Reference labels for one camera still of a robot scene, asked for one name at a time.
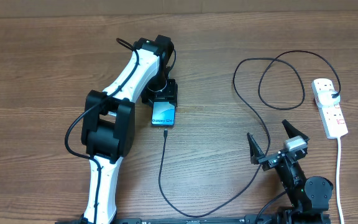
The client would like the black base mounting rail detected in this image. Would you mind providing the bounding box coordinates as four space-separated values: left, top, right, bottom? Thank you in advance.
54 214 332 224

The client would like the blue screen Galaxy smartphone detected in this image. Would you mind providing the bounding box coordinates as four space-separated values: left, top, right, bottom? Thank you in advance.
151 101 175 126

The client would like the white power strip cord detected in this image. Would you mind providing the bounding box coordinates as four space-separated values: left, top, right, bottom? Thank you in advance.
335 137 345 224

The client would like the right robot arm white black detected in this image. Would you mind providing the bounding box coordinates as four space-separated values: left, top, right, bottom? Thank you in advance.
244 119 333 223

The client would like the black USB charging cable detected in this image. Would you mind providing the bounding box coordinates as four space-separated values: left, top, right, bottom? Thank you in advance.
158 50 342 218

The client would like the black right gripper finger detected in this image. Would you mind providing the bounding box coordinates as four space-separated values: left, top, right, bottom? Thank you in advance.
247 133 265 164
282 119 310 141

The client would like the white charger plug adapter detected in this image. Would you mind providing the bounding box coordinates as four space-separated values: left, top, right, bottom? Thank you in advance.
315 90 341 108

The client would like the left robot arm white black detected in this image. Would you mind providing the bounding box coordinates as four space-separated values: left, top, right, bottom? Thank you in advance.
80 35 178 223

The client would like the white power strip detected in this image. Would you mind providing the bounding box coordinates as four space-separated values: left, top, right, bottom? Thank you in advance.
311 78 348 139

